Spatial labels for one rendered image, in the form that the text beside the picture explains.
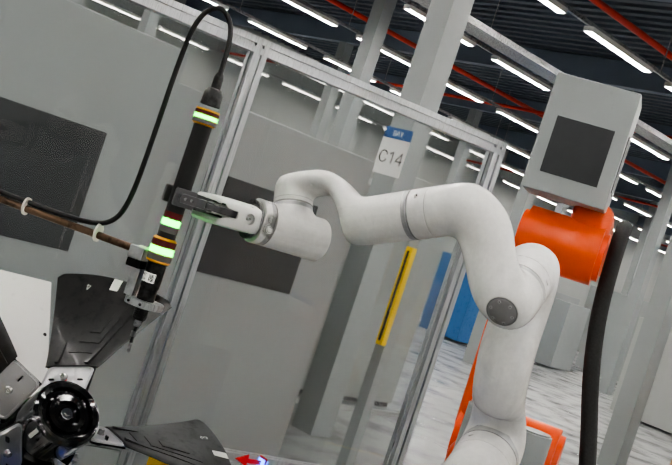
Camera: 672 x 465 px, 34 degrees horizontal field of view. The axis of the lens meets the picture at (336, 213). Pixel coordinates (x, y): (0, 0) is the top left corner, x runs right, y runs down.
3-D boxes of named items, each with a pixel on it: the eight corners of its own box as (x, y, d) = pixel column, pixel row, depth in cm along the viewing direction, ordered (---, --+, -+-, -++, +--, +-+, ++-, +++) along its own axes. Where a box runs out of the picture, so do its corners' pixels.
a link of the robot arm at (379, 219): (408, 145, 196) (266, 169, 211) (404, 230, 190) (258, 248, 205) (430, 164, 203) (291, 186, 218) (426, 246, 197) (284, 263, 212)
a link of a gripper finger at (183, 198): (211, 217, 193) (178, 206, 190) (203, 213, 196) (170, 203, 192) (216, 199, 193) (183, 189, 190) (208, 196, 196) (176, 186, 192)
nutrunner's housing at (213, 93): (123, 315, 193) (206, 68, 194) (135, 316, 197) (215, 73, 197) (142, 323, 192) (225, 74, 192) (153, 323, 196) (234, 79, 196)
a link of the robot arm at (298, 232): (280, 192, 204) (275, 239, 201) (336, 211, 211) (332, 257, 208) (254, 203, 210) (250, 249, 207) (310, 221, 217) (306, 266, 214)
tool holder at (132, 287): (106, 295, 193) (124, 242, 193) (127, 297, 200) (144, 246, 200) (149, 312, 190) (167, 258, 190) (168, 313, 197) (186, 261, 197)
